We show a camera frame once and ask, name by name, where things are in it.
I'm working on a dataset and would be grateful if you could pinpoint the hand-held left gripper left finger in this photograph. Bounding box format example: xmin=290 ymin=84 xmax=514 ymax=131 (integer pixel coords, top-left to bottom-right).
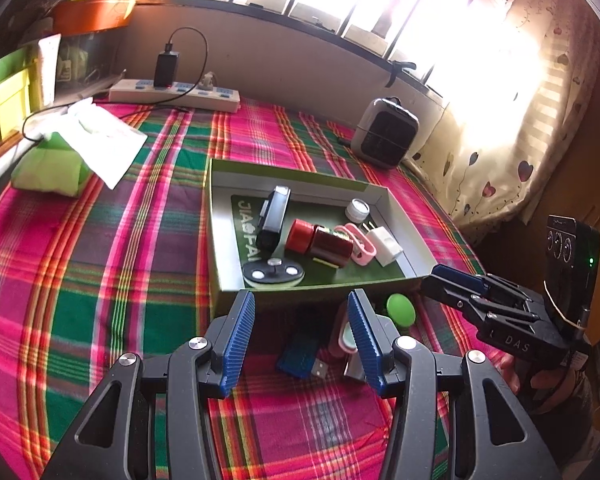
xmin=40 ymin=290 xmax=257 ymax=480

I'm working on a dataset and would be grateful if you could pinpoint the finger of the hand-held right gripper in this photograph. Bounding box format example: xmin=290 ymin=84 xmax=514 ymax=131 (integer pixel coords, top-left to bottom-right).
xmin=431 ymin=265 xmax=534 ymax=307
xmin=421 ymin=275 xmax=539 ymax=329

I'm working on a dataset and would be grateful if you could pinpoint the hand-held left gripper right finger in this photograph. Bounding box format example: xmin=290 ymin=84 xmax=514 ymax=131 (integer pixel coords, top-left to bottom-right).
xmin=347 ymin=290 xmax=563 ymax=480

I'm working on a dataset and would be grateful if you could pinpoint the pink clip-on lens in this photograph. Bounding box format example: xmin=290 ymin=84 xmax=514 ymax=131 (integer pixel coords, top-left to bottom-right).
xmin=330 ymin=305 xmax=361 ymax=356

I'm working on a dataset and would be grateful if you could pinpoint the green round knob stopper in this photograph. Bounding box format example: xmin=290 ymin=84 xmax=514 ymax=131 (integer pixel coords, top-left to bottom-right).
xmin=386 ymin=294 xmax=417 ymax=331

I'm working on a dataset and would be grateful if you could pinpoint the blue USB card reader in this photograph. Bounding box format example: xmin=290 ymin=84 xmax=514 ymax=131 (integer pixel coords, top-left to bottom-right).
xmin=276 ymin=332 xmax=331 ymax=380

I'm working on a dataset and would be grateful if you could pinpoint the oval black white gadget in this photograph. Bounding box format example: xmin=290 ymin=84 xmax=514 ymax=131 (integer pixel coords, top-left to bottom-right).
xmin=242 ymin=259 xmax=305 ymax=290

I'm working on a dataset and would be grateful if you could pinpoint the white USB charger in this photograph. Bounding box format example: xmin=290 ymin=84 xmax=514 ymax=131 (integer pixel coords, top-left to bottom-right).
xmin=365 ymin=225 xmax=403 ymax=267

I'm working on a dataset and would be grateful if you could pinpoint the pink plastic clip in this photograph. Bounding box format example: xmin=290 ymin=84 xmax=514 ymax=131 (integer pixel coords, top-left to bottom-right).
xmin=341 ymin=224 xmax=378 ymax=267

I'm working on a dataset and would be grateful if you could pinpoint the brown jar with red lid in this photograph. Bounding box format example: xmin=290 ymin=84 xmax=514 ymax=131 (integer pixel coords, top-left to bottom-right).
xmin=286 ymin=219 xmax=355 ymax=268

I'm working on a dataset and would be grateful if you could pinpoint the small clear round jar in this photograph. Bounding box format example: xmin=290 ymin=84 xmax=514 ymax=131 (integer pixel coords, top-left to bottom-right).
xmin=344 ymin=199 xmax=371 ymax=225

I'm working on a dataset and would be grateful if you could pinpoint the black rectangular case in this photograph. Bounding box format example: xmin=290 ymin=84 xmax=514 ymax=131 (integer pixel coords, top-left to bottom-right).
xmin=255 ymin=185 xmax=292 ymax=252

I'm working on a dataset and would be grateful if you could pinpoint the green shallow cardboard box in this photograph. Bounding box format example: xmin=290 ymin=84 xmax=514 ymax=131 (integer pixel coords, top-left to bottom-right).
xmin=207 ymin=157 xmax=438 ymax=316

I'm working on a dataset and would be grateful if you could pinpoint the person's right hand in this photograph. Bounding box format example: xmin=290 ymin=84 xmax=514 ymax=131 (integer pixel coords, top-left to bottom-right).
xmin=500 ymin=357 xmax=588 ymax=413

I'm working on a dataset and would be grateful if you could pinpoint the wooden cabinet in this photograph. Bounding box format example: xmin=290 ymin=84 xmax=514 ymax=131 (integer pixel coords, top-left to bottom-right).
xmin=520 ymin=110 xmax=600 ymax=261

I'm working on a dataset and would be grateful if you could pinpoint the cream heart print curtain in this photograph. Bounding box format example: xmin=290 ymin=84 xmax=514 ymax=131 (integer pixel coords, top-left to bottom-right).
xmin=410 ymin=0 xmax=600 ymax=241

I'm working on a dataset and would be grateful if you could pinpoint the pink green plaid blanket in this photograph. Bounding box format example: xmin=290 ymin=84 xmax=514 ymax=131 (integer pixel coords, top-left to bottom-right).
xmin=0 ymin=97 xmax=506 ymax=480

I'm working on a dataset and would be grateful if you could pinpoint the small grey space heater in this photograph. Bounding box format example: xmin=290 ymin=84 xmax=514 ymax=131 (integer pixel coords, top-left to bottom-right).
xmin=351 ymin=97 xmax=421 ymax=170

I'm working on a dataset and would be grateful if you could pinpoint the white paper sheet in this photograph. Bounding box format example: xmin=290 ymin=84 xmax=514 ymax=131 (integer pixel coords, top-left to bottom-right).
xmin=25 ymin=97 xmax=148 ymax=191

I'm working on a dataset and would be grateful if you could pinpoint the light green tissue pack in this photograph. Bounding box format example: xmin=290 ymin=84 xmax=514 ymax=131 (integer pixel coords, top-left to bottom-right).
xmin=11 ymin=130 xmax=92 ymax=198

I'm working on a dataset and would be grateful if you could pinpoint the white power strip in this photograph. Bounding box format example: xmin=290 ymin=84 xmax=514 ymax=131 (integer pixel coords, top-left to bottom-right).
xmin=109 ymin=79 xmax=242 ymax=113

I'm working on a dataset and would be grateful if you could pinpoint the glass tank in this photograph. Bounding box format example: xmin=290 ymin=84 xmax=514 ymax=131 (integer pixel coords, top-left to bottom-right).
xmin=55 ymin=30 xmax=126 ymax=86

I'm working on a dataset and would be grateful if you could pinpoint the yellow cardboard box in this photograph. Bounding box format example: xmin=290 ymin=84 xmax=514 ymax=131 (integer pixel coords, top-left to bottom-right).
xmin=0 ymin=70 xmax=33 ymax=143

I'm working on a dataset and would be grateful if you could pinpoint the white carton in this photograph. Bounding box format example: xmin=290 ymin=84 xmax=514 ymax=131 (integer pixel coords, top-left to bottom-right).
xmin=32 ymin=34 xmax=63 ymax=111

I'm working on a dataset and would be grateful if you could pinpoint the small green box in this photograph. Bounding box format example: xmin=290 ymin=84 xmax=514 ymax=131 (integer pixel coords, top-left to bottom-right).
xmin=0 ymin=52 xmax=36 ymax=92

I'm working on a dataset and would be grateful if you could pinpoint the orange plastic tub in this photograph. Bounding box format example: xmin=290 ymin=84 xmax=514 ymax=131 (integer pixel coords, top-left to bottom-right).
xmin=52 ymin=0 xmax=137 ymax=35

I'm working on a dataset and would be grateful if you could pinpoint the black strap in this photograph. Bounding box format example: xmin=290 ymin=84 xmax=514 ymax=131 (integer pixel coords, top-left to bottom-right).
xmin=385 ymin=60 xmax=416 ymax=88

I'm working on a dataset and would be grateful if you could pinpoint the black power adapter with cable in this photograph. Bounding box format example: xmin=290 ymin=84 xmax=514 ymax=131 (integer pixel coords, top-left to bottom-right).
xmin=22 ymin=27 xmax=210 ymax=141

